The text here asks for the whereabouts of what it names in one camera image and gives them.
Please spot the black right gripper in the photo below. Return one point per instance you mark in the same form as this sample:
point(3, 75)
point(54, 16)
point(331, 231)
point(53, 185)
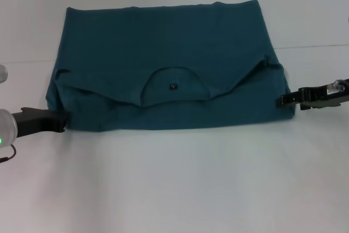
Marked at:
point(324, 96)

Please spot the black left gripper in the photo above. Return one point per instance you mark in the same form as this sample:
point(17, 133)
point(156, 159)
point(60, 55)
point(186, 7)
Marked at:
point(32, 122)

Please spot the teal FREE print T-shirt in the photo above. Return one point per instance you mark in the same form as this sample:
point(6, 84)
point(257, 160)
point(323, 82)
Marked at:
point(169, 53)

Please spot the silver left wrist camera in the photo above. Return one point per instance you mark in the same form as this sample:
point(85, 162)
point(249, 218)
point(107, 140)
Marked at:
point(2, 73)

